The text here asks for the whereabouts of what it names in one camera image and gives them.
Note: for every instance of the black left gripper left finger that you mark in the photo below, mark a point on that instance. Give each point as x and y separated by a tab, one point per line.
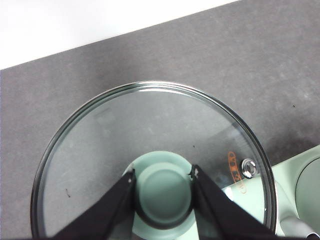
110	207

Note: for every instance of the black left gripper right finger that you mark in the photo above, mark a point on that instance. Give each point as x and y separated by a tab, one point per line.
215	212

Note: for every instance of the glass pot lid green knob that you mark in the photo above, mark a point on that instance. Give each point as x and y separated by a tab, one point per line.
140	130

